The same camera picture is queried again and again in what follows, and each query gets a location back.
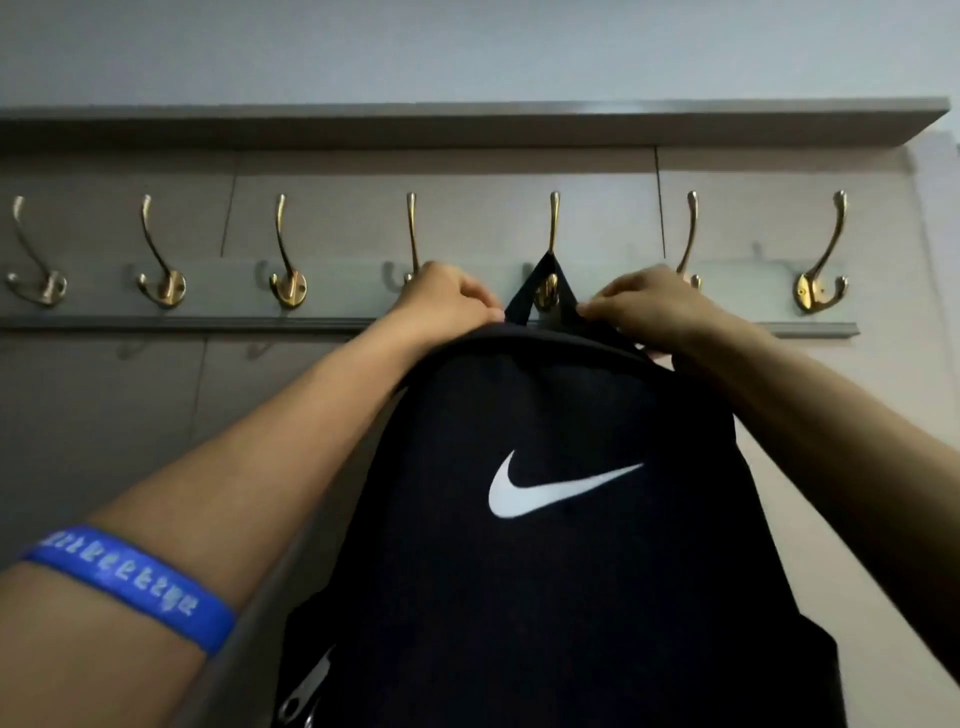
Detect person's left forearm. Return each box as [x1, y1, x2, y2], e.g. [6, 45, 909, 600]
[0, 303, 421, 728]

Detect person's left hand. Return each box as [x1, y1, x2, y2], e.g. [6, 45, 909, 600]
[388, 260, 506, 340]

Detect person's right hand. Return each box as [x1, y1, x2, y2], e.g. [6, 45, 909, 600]
[576, 264, 726, 359]

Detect person's right forearm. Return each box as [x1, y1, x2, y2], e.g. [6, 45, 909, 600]
[675, 303, 960, 687]

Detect row of brass coat hooks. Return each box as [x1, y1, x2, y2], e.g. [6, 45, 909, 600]
[6, 189, 850, 314]

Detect black backpack with white logo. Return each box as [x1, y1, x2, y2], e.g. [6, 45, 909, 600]
[273, 252, 849, 728]

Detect blue rubber wristband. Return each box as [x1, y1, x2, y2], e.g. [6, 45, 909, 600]
[21, 524, 238, 659]

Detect grey wooden coat rack panel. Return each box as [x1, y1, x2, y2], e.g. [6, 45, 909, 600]
[0, 95, 952, 348]

